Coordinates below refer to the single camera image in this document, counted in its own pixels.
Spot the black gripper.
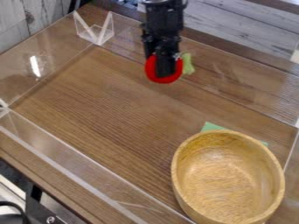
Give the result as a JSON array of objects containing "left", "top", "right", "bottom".
[{"left": 142, "top": 0, "right": 187, "bottom": 78}]

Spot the red plush tomato toy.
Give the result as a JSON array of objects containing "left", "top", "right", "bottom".
[{"left": 144, "top": 52, "right": 195, "bottom": 84}]

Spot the green cloth piece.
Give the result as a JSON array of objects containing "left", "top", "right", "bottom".
[{"left": 201, "top": 121, "right": 270, "bottom": 147}]

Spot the wooden oval bowl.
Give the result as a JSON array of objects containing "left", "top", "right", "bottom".
[{"left": 171, "top": 129, "right": 286, "bottom": 224}]

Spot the clear acrylic corner bracket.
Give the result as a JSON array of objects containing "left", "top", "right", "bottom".
[{"left": 72, "top": 11, "right": 115, "bottom": 46}]

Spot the clear acrylic tray wall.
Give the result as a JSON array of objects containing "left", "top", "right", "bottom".
[{"left": 0, "top": 6, "right": 299, "bottom": 224}]

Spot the black metal table mount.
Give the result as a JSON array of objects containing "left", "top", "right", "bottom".
[{"left": 26, "top": 185, "right": 67, "bottom": 224}]

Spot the black cable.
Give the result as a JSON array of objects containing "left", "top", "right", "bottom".
[{"left": 0, "top": 200, "right": 28, "bottom": 224}]

